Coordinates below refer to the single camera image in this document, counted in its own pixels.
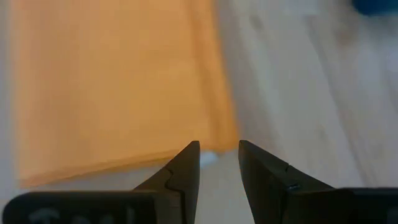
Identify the orange microfiber towel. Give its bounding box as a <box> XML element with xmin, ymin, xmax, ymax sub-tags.
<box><xmin>11</xmin><ymin>0</ymin><xmax>239</xmax><ymax>189</ymax></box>

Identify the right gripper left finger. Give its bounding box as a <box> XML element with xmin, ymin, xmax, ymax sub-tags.
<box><xmin>133</xmin><ymin>140</ymin><xmax>201</xmax><ymax>224</ymax></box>

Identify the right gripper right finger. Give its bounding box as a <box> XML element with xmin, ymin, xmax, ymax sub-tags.
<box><xmin>238</xmin><ymin>139</ymin><xmax>335</xmax><ymax>224</ymax></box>

